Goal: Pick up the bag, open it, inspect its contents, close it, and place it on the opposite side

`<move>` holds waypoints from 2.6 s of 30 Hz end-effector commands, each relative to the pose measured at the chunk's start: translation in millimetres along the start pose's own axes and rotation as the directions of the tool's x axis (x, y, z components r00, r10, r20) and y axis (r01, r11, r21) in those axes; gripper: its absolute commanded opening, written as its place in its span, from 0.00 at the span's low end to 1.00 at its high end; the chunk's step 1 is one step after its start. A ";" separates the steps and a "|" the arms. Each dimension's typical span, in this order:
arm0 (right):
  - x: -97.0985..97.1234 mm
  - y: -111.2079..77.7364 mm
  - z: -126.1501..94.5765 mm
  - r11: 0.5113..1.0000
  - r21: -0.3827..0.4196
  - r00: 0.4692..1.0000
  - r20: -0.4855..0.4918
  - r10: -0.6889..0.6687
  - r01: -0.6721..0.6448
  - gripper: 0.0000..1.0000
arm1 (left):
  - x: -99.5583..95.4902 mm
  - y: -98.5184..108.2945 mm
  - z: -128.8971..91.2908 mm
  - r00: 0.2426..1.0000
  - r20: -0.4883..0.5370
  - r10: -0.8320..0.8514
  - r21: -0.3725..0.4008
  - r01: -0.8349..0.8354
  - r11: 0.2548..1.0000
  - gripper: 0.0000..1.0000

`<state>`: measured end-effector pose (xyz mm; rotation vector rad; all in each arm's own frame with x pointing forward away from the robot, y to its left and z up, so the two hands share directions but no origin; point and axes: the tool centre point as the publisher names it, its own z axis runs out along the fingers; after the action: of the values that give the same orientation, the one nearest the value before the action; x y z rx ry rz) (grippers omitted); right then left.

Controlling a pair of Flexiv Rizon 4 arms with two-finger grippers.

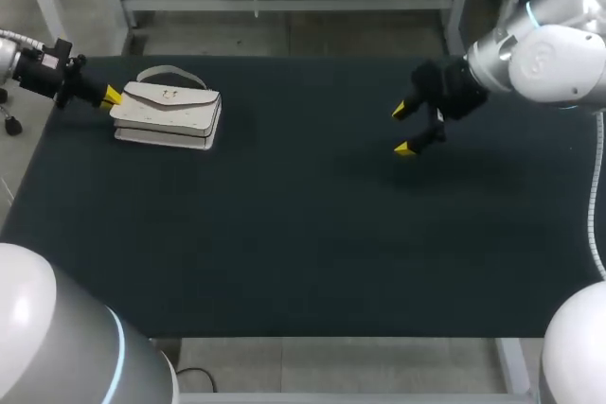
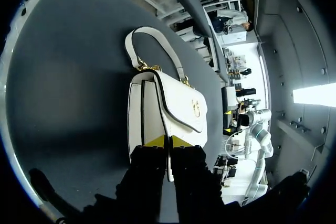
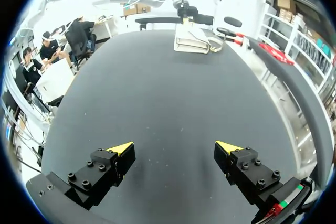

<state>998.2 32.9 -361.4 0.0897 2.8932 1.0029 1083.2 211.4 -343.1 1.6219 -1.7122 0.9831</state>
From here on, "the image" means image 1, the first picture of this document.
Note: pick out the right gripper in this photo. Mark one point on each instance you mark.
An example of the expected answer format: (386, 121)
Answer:
(454, 87)

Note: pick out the black office chair base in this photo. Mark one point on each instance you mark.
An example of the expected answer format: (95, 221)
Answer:
(12, 122)

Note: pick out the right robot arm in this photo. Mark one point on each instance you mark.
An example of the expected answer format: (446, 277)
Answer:
(549, 58)

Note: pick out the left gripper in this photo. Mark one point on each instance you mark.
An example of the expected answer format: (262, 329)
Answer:
(42, 70)

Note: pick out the pale grey flap handbag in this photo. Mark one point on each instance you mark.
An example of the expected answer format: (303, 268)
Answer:
(165, 115)

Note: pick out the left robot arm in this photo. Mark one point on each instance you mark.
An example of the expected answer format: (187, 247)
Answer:
(57, 328)

